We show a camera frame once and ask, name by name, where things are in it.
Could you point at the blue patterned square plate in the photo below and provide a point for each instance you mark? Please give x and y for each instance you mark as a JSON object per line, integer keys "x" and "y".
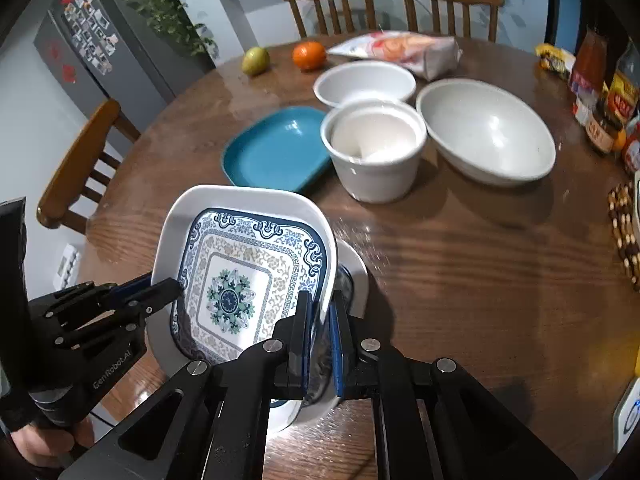
{"x": 235, "y": 280}

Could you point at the yellow snack packet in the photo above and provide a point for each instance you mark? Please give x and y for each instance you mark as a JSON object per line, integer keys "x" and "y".
{"x": 555, "y": 60}

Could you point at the white wall outlet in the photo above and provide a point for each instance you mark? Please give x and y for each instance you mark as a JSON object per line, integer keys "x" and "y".
{"x": 67, "y": 266}

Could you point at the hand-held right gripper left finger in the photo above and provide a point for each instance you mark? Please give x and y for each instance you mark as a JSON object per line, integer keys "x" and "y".
{"x": 306, "y": 345}

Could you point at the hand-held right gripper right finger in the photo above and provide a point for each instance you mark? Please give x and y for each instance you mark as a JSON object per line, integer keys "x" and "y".
{"x": 340, "y": 355}

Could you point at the blue plate white rim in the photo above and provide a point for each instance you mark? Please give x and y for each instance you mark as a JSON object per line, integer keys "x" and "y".
{"x": 175, "y": 220}

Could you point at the brown lid sauce jar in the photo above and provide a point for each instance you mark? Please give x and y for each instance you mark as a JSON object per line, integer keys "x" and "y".
{"x": 602, "y": 130}

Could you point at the white and red snack bag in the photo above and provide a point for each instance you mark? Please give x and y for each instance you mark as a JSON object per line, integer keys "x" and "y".
{"x": 400, "y": 47}

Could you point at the wooden bead trivet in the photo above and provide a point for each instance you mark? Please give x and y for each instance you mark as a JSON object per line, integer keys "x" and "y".
{"x": 622, "y": 230}

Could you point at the white cylindrical pot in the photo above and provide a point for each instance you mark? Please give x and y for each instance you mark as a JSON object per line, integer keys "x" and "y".
{"x": 375, "y": 175}

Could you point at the green leafy plant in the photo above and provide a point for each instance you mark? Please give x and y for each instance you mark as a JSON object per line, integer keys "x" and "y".
{"x": 160, "y": 5}

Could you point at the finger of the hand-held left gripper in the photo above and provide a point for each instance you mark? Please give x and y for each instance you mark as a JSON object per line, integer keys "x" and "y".
{"x": 160, "y": 295}
{"x": 130, "y": 285}

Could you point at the large white bowl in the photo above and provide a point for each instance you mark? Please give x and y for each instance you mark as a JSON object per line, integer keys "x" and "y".
{"x": 485, "y": 125}

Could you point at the orange mandarin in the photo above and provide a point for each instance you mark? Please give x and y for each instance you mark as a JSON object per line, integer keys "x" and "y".
{"x": 309, "y": 56}

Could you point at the small red label bottle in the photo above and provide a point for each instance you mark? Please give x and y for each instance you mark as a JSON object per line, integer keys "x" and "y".
{"x": 581, "y": 110}

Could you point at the cluster of fridge magnets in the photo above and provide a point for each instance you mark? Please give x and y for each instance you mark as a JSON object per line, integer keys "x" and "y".
{"x": 90, "y": 25}

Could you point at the yellow label oil bottle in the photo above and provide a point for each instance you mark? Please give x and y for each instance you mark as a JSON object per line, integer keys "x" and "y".
{"x": 625, "y": 90}

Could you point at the small white bowl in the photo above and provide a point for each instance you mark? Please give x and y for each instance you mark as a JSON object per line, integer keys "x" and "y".
{"x": 360, "y": 85}

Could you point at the white device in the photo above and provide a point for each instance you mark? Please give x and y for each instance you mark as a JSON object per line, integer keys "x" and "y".
{"x": 629, "y": 415}

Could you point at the grey refrigerator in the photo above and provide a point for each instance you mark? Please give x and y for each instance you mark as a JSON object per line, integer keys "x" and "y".
{"x": 130, "y": 65}

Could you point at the white round dish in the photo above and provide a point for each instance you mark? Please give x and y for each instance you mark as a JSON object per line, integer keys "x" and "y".
{"x": 357, "y": 280}

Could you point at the person's left hand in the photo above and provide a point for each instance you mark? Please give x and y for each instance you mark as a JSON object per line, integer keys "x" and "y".
{"x": 45, "y": 442}

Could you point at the red label jar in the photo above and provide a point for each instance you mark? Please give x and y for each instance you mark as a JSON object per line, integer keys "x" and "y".
{"x": 632, "y": 155}

